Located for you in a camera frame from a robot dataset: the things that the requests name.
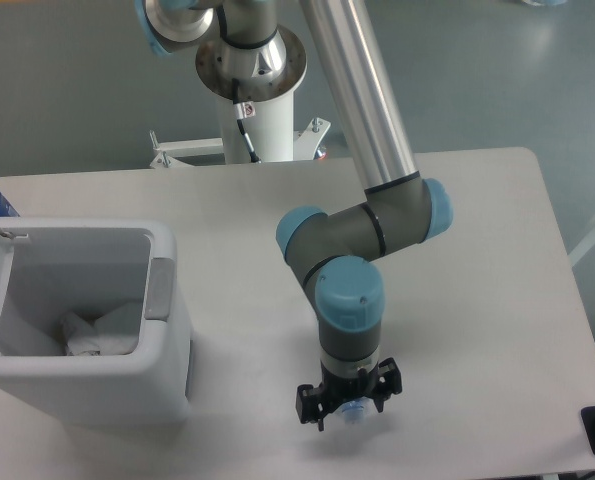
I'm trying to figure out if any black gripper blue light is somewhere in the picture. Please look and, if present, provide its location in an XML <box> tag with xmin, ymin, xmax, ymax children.
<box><xmin>296</xmin><ymin>357</ymin><xmax>403</xmax><ymax>431</ymax></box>

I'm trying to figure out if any clear plastic water bottle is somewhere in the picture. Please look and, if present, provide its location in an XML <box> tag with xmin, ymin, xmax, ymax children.
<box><xmin>336</xmin><ymin>397</ymin><xmax>369</xmax><ymax>425</ymax></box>

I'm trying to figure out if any white paper wrapper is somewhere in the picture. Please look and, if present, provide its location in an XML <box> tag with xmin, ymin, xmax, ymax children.
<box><xmin>60</xmin><ymin>302</ymin><xmax>142</xmax><ymax>356</ymax></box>

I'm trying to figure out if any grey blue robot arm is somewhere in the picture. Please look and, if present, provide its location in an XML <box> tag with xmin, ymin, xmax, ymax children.
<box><xmin>134</xmin><ymin>1</ymin><xmax>453</xmax><ymax>426</ymax></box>

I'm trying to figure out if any white plastic trash can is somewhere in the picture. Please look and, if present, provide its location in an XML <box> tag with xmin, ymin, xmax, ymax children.
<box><xmin>0</xmin><ymin>217</ymin><xmax>193</xmax><ymax>425</ymax></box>

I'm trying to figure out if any white pedestal foot right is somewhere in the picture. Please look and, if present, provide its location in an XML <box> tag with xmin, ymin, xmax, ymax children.
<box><xmin>293</xmin><ymin>117</ymin><xmax>331</xmax><ymax>161</ymax></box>

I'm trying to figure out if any white pedestal foot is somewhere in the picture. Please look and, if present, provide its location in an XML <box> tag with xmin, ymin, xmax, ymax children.
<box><xmin>293</xmin><ymin>117</ymin><xmax>331</xmax><ymax>161</ymax></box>
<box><xmin>149</xmin><ymin>130</ymin><xmax>225</xmax><ymax>169</ymax></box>

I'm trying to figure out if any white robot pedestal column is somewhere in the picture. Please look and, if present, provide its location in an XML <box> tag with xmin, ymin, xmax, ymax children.
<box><xmin>216</xmin><ymin>75</ymin><xmax>305</xmax><ymax>164</ymax></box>

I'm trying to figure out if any white pedestal foot left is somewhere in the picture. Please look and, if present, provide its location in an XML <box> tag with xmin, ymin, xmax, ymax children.
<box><xmin>149</xmin><ymin>130</ymin><xmax>225</xmax><ymax>169</ymax></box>

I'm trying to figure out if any black cable on pedestal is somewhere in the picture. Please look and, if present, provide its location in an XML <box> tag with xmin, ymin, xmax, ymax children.
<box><xmin>230</xmin><ymin>77</ymin><xmax>263</xmax><ymax>165</ymax></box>

